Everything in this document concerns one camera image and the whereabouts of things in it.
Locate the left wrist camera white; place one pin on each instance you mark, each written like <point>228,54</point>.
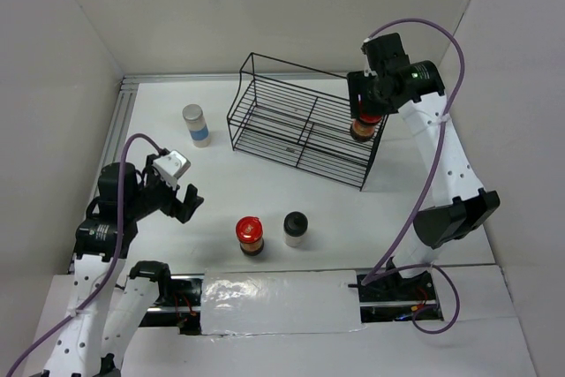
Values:
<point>171,167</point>

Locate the red lid jar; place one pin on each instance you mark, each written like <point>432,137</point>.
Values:
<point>249,232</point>
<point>363,128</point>

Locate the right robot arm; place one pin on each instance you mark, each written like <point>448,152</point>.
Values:
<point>454,202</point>

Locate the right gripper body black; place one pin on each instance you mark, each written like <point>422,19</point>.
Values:
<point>377,76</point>

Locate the black wire rack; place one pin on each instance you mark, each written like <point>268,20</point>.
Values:
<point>299,117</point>

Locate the black lid white bottle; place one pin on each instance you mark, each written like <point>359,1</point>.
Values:
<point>295,226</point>

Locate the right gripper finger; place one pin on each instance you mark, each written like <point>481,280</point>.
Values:
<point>373,112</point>
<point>360,89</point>

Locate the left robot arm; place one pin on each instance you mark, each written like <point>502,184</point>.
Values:
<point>94,342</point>

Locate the silver lid blue label bottle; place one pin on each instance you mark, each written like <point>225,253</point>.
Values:
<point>196,124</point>

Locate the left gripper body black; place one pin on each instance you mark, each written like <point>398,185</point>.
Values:
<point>157,193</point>

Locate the white glossy tape sheet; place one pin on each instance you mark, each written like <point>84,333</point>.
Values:
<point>280,303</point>

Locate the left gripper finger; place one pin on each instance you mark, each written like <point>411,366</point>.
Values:
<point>183,213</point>
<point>192,197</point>

